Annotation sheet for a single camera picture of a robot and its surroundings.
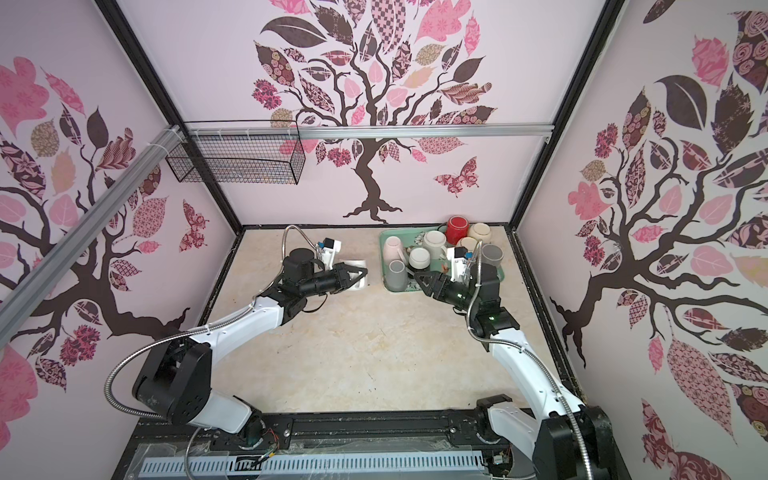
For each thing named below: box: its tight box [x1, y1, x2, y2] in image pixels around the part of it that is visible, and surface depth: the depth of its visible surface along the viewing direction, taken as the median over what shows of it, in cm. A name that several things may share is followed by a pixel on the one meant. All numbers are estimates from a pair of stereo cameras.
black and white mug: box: [407, 247, 431, 278], surface depth 100 cm
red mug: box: [446, 215, 470, 246], surface depth 112 cm
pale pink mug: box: [383, 236, 407, 265], surface depth 105 cm
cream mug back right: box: [469, 222, 492, 242], surface depth 109 cm
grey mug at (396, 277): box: [385, 259, 408, 292], surface depth 97 cm
